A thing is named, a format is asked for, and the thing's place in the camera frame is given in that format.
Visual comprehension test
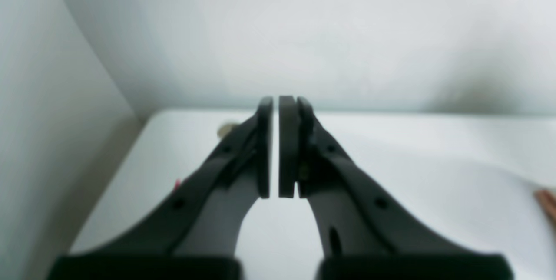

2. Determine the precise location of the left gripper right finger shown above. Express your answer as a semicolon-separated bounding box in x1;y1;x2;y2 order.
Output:
278;96;514;280

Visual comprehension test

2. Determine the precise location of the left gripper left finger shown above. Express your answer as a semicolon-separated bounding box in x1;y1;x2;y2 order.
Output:
48;97;273;280

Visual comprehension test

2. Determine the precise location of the peach T-shirt with emoji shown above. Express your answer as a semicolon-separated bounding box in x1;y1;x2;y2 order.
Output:
534;189;556;224

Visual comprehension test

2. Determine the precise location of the left table grommet hole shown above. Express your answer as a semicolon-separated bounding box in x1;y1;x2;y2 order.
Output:
217;122;239;140

